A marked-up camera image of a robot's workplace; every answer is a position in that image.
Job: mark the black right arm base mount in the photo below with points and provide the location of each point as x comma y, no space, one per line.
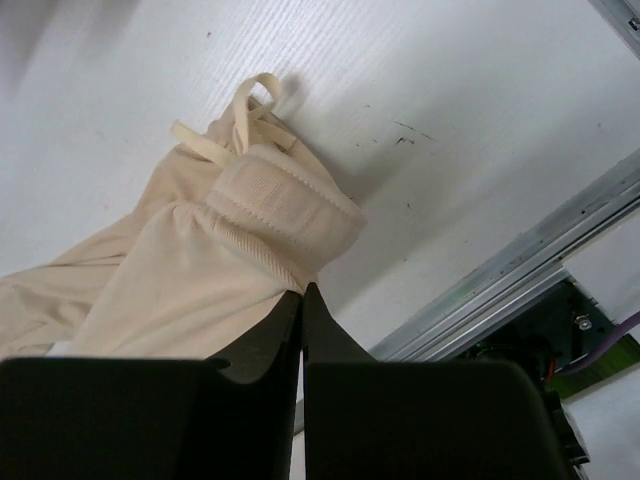
554,330

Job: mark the beige trousers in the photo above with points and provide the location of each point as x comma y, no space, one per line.
230,220

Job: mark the aluminium table rail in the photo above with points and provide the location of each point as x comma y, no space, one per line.
485,136

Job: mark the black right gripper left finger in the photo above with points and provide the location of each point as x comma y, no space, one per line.
229,416

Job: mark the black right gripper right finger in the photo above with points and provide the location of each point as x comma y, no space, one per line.
367,419

